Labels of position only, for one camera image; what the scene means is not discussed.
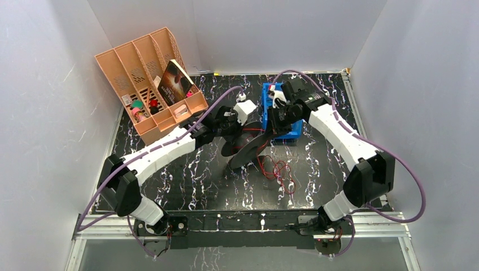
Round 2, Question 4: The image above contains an orange file organizer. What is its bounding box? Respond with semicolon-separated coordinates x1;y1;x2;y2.
95;27;208;145

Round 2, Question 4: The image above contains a brown book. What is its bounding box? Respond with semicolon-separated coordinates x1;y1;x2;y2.
157;59;194;107

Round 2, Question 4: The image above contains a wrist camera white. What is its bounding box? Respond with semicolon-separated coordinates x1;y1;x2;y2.
267;84;288;108
233;93;257;126

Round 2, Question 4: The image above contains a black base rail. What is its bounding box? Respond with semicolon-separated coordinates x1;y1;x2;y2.
170;209;323;250

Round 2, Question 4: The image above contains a blue plastic bin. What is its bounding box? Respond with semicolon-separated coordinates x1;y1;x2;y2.
261;82;303;145

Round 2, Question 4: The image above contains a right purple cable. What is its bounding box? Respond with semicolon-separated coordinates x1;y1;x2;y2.
272;69;428;259

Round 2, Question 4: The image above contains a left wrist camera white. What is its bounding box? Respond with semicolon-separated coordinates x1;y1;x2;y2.
233;93;257;126

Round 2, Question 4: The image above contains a green tape roll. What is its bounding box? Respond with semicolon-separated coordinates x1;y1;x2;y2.
130;99;143;109

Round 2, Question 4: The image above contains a purple cable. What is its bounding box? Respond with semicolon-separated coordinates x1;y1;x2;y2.
272;69;428;259
76;85;246;259

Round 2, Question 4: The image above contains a grey perforated cable spool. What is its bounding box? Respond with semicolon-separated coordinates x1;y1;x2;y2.
221;121;271;169

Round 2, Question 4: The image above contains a red black small item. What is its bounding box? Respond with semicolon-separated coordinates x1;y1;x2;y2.
149;99;159;115

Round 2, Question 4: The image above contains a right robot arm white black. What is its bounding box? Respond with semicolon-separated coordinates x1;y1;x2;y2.
266;78;395;234

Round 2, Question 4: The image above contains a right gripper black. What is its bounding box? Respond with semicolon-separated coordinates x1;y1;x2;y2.
263;103;302;141

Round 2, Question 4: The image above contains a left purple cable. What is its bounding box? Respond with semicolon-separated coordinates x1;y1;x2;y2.
76;85;246;259

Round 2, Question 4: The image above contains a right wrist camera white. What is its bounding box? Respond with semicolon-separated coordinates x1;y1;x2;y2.
267;84;288;108

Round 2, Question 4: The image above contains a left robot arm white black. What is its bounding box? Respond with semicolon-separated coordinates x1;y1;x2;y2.
97;103;256;235

